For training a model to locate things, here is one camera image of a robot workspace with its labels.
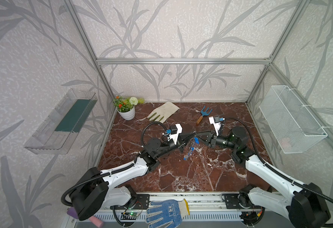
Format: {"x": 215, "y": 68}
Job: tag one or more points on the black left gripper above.
{"x": 180, "y": 143}

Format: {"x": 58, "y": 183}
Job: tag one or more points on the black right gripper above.
{"x": 211, "y": 142}

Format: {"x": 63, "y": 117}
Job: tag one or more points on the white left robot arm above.
{"x": 96, "y": 188}

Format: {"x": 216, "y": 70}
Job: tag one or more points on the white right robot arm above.
{"x": 302, "y": 207}

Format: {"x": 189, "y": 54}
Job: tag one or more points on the blue garden hand fork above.
{"x": 206, "y": 111}

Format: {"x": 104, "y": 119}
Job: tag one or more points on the cream green gardening glove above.
{"x": 162, "y": 113}

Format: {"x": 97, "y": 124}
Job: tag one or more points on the white flower pot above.
{"x": 129, "y": 115}

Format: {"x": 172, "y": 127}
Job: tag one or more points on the artificial green plant with flowers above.
{"x": 126, "y": 104}

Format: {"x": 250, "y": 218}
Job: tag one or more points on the blue dotted work glove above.
{"x": 167, "y": 214}

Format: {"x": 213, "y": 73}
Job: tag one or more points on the pink object at front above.
{"x": 97, "y": 222}

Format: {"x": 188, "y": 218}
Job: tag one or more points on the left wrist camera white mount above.
{"x": 173, "y": 132}

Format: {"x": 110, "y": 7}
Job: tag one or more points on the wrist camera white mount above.
{"x": 217, "y": 122}
{"x": 173, "y": 132}

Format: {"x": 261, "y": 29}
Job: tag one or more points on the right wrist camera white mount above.
{"x": 217, "y": 122}

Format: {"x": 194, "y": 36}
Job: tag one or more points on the aluminium front rail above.
{"x": 207, "y": 210}

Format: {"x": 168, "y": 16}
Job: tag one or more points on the white wire mesh basket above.
{"x": 294, "y": 126}

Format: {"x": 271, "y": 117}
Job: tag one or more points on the clear plastic wall shelf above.
{"x": 60, "y": 129}

